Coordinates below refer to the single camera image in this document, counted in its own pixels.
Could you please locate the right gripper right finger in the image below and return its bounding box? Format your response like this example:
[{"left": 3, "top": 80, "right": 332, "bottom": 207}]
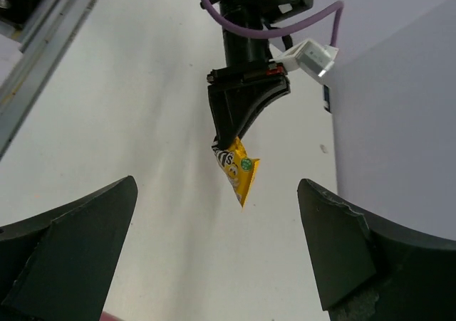
[{"left": 297, "top": 179, "right": 455, "bottom": 320}]

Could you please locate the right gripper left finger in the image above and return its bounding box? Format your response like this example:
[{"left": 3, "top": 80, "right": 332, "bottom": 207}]
[{"left": 1, "top": 176, "right": 138, "bottom": 320}]

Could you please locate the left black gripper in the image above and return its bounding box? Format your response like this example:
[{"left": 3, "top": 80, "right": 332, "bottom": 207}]
[{"left": 208, "top": 0, "right": 290, "bottom": 147}]

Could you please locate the pink paper bag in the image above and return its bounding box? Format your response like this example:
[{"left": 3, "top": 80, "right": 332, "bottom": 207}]
[{"left": 100, "top": 311, "right": 124, "bottom": 321}]

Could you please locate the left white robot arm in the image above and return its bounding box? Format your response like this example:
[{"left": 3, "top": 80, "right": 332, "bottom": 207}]
[{"left": 207, "top": 0, "right": 314, "bottom": 150}]

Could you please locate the yellow M&M packet top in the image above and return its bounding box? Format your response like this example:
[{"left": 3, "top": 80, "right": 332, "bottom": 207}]
[{"left": 212, "top": 137, "right": 260, "bottom": 208}]

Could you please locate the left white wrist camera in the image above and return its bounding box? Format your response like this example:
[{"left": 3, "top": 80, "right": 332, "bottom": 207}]
[{"left": 272, "top": 38, "right": 339, "bottom": 85}]

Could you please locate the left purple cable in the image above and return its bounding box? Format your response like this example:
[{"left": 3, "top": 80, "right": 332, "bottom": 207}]
[{"left": 195, "top": 0, "right": 346, "bottom": 48}]

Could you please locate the aluminium front rail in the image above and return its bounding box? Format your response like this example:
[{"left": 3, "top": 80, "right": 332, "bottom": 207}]
[{"left": 1, "top": 0, "right": 97, "bottom": 155}]

